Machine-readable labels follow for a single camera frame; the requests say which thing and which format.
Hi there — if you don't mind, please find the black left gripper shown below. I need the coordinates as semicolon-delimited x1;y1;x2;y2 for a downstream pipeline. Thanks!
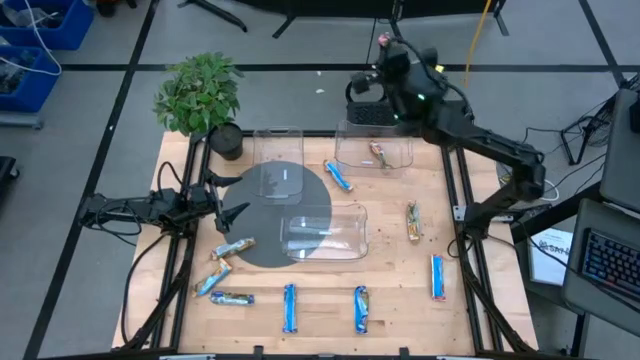
187;168;252;235

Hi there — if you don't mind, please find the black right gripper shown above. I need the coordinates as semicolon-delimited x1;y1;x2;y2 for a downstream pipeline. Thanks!
349;42;444;96

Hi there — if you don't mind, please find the narrow clear plastic bin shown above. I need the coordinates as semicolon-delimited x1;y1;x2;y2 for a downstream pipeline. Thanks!
252;129;305;206

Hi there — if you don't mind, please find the blue red-edged granola bar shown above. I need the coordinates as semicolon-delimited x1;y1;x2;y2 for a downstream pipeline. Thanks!
430;253;447;303

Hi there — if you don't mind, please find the grey round mat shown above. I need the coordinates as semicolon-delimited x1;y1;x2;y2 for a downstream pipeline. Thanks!
219;160;334;269

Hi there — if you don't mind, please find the black perforated computer case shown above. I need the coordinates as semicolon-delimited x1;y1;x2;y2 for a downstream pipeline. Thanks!
344;98;476;134

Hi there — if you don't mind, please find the black partition panel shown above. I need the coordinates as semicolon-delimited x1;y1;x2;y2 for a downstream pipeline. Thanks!
177;0;511;46

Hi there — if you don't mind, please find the green potted plant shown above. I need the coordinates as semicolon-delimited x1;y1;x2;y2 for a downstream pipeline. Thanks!
152;52;246;162

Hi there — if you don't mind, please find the black metal floor stand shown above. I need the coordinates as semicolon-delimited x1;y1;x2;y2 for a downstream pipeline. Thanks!
559;94;617;167

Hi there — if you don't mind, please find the blue plastic storage bin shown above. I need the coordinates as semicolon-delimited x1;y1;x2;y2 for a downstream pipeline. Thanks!
0;0;95;51
0;45;63;114

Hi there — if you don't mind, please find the grey floor dolly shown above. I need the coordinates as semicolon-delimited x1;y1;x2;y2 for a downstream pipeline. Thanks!
0;110;46;131

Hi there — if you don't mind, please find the black diagonal strut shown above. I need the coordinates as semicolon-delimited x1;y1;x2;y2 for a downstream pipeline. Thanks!
509;180;602;242

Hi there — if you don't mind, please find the black computer monitor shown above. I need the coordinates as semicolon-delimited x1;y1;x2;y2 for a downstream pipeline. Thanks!
628;94;640;135

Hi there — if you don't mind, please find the grey desk top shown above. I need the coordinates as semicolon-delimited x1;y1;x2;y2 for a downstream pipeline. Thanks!
598;87;640;214

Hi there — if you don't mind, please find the white paper sheet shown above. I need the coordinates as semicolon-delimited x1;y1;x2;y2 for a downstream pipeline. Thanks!
528;227;575;287

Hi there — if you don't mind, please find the grey keyboard tray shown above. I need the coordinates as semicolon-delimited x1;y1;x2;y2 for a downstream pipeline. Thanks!
560;198;640;337

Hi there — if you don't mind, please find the black backlit keyboard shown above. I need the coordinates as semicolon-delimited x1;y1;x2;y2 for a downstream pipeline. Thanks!
581;228;640;302

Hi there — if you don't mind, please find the yellow hanging cable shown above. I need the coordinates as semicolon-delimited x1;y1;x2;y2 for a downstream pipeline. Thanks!
460;0;495;101

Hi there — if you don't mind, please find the black aluminium table frame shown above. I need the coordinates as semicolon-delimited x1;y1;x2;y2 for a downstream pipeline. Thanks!
112;128;540;360

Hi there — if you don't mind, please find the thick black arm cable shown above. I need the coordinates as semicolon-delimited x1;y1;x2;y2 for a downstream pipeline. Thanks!
119;230;174;346

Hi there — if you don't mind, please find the white cable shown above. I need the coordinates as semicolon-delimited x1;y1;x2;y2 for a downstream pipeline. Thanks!
0;0;63;77

